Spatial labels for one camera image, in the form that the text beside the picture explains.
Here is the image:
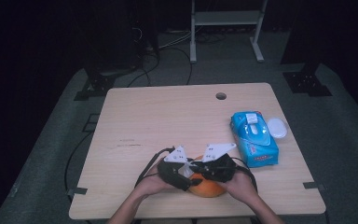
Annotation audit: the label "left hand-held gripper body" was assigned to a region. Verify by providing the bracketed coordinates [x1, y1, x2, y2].
[157, 145, 194, 191]

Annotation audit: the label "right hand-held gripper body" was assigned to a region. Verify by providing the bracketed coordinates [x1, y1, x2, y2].
[200, 143, 238, 184]

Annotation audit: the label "white wet wipe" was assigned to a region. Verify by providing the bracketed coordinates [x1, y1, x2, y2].
[180, 162, 196, 179]

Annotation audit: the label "orange plush toy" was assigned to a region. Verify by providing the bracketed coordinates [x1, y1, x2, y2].
[187, 154, 228, 199]

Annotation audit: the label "blue wet wipe pack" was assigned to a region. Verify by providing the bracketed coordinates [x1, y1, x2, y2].
[229, 110, 289, 169]

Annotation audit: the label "person's left hand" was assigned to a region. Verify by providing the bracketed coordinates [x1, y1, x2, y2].
[134, 158, 177, 198]

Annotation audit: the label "person's right hand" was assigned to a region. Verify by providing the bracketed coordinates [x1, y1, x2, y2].
[219, 169, 259, 203]

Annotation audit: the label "grey tape strip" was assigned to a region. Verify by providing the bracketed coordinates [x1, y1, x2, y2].
[302, 181, 326, 191]
[66, 187, 89, 197]

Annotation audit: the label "black stand base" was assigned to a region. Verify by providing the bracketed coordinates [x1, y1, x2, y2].
[74, 67, 117, 102]
[282, 63, 334, 98]

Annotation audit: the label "white metal stand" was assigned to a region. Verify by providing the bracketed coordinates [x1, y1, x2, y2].
[189, 0, 269, 64]

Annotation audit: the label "left hand-held gripper cable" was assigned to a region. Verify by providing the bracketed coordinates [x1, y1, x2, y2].
[134, 146, 177, 189]

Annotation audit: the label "hand-held gripper cable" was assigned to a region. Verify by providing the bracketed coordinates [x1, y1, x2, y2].
[231, 156, 259, 191]
[134, 146, 177, 189]

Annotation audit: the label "right hand-held gripper cable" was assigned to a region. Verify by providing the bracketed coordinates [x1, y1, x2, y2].
[231, 156, 259, 191]

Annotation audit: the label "black floor cable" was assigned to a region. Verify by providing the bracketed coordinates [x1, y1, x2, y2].
[63, 130, 95, 194]
[127, 46, 194, 88]

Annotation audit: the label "white floor cables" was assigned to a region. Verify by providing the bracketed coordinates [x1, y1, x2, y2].
[158, 28, 194, 50]

